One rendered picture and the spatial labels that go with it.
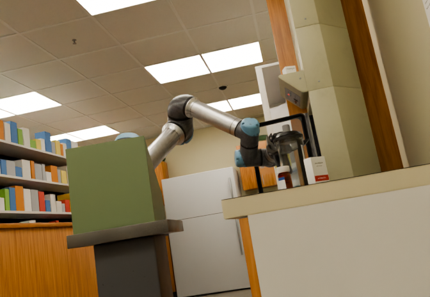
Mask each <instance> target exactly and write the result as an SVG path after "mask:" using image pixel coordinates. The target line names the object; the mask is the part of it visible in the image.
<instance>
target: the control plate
mask: <svg viewBox="0 0 430 297"><path fill-rule="evenodd" d="M288 92H289V93H288ZM288 94H289V95H288ZM295 96H296V100H297V103H295V102H294V101H295V100H294V99H295ZM285 98H287V99H289V100H290V101H291V102H293V103H295V104H296V105H298V106H299V107H300V96H298V95H296V94H295V93H293V92H292V91H290V90H288V89H287V88H285Z"/></svg>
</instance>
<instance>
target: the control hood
mask: <svg viewBox="0 0 430 297"><path fill-rule="evenodd" d="M278 80H279V85H280V95H281V96H282V97H283V98H285V88H287V89H288V90H290V91H292V92H293V93H295V94H296V95H298V96H300V107H299V106H298V105H296V104H295V103H293V102H291V101H290V100H289V99H287V98H285V99H287V100H288V101H290V102H291V103H293V104H294V105H296V106H297V107H299V108H301V109H305V108H306V107H307V97H308V88H307V82H306V79H305V73H304V71H303V70H301V71H297V72H292V73H288V74H283V75H279V76H278Z"/></svg>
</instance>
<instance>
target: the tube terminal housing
mask: <svg viewBox="0 0 430 297"><path fill-rule="evenodd" d="M298 52H299V57H298ZM295 55H296V60H297V64H298V70H299V71H301V67H302V70H303V71H304V73H305V79H306V82H307V88H308V97H307V112H308V116H309V115H313V118H314V124H315V129H316V131H317V136H318V140H319V147H320V151H321V156H324V158H325V161H326V167H327V171H328V176H329V180H330V181H334V180H337V179H345V178H348V177H356V176H359V175H367V174H371V173H378V172H381V167H380V164H379V159H378V155H377V151H376V146H375V143H374V138H373V135H372V130H371V127H370V122H369V117H368V114H367V108H366V105H365V101H364V98H363V92H362V87H361V84H360V80H359V76H358V71H357V68H356V63H355V60H354V55H353V50H352V47H351V42H350V39H349V33H348V30H347V29H345V28H339V27H335V26H329V25H325V24H314V25H310V26H305V27H302V28H296V29H295ZM299 58H300V61H301V66H300V62H299Z"/></svg>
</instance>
